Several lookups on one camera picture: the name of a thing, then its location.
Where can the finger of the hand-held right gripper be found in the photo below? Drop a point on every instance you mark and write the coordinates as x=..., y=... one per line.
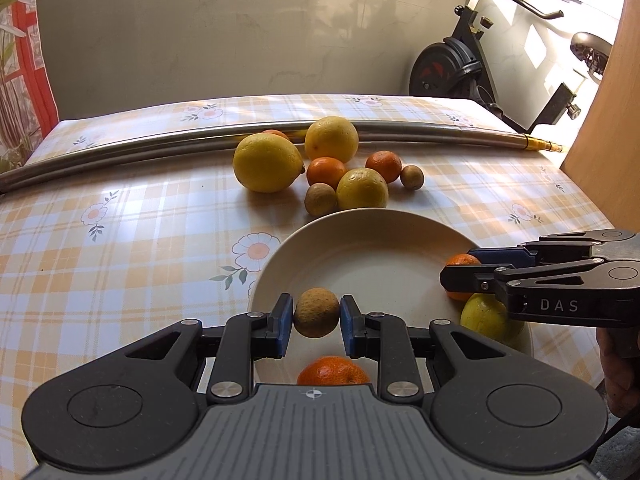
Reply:
x=505, y=256
x=465, y=280

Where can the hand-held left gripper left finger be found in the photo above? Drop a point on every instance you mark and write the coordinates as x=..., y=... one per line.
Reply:
x=284, y=327

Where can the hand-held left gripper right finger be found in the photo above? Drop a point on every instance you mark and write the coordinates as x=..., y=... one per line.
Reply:
x=348, y=327

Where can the orange tangerine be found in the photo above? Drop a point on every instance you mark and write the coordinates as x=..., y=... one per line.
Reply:
x=326, y=172
x=462, y=260
x=275, y=134
x=383, y=166
x=332, y=372

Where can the brown kiwi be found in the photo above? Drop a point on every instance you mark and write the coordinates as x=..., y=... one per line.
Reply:
x=321, y=199
x=412, y=177
x=316, y=312

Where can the beige round plate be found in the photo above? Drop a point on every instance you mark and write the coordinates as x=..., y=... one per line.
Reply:
x=375, y=260

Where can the large pointed yellow lemon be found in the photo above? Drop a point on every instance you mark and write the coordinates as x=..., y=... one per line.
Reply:
x=267, y=162

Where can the person's right hand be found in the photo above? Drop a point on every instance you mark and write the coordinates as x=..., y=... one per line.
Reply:
x=625, y=370

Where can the wooden board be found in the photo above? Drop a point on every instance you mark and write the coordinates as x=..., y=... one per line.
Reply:
x=610, y=150

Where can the plaid floral tablecloth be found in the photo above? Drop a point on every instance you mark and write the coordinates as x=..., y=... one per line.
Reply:
x=150, y=260

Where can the round yellow lemon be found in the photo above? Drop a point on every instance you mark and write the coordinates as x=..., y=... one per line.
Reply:
x=331, y=139

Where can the black exercise bike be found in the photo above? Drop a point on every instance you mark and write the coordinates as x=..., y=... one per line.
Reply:
x=450, y=65

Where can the long metal pole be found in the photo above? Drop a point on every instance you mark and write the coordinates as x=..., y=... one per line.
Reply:
x=150, y=142

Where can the red floral curtain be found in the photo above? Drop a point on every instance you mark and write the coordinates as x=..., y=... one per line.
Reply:
x=25, y=85

